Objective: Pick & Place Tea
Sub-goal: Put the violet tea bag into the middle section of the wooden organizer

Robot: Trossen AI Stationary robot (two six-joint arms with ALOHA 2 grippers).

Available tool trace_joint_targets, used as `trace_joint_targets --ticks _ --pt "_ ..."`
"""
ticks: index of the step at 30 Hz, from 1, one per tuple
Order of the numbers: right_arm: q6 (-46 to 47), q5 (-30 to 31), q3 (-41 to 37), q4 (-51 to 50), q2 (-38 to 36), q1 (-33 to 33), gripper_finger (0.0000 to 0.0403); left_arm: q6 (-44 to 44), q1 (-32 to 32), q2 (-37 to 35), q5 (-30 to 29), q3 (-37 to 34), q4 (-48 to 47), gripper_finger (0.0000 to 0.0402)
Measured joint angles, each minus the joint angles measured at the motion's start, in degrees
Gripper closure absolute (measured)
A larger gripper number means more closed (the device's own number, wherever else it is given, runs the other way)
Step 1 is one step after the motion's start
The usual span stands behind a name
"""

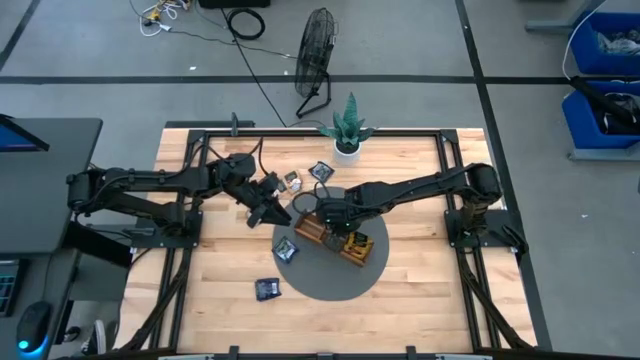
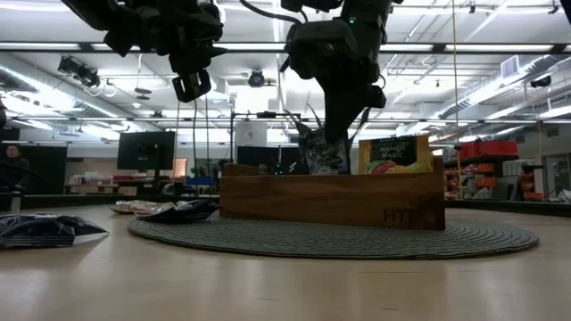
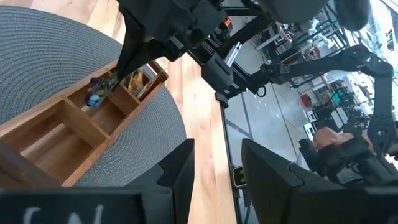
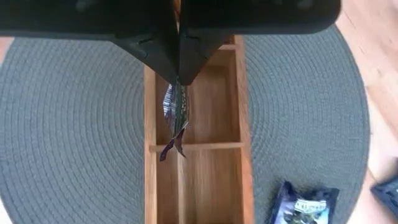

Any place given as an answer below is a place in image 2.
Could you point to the black monitor with stand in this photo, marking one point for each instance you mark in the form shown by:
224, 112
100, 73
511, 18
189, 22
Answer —
147, 150

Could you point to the black ceiling device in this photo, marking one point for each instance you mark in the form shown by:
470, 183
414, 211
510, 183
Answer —
540, 81

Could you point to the white ceiling vent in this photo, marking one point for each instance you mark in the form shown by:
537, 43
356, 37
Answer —
510, 67

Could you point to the dark blue tea bag packet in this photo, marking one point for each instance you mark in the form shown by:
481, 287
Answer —
40, 229
183, 211
314, 156

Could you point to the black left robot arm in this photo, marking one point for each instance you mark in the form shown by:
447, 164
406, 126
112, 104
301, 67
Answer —
111, 18

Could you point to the round grey woven placemat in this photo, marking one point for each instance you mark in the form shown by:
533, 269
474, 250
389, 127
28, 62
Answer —
312, 243

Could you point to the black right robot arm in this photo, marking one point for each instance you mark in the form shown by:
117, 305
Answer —
366, 11

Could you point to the snake plant in white pot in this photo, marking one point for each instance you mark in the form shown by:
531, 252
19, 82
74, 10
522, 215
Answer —
363, 119

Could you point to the person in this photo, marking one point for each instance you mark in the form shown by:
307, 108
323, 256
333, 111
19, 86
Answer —
13, 169

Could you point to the shelf with red bins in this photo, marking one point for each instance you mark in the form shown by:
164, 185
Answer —
490, 148

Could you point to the wooden tea organizer tray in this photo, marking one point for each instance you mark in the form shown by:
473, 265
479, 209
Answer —
312, 200

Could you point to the white tea bag packet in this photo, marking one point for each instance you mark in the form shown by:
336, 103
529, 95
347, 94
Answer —
134, 206

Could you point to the yellow mango tea bag packet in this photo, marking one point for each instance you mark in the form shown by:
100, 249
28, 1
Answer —
397, 153

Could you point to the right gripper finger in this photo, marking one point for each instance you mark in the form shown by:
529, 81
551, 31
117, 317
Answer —
336, 111

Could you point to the round black overhead camera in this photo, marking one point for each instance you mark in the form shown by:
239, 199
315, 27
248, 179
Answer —
256, 79

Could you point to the black overhead frame beam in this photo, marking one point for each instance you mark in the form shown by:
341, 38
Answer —
490, 48

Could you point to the white cabinet box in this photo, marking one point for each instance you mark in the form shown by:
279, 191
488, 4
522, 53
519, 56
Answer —
251, 134

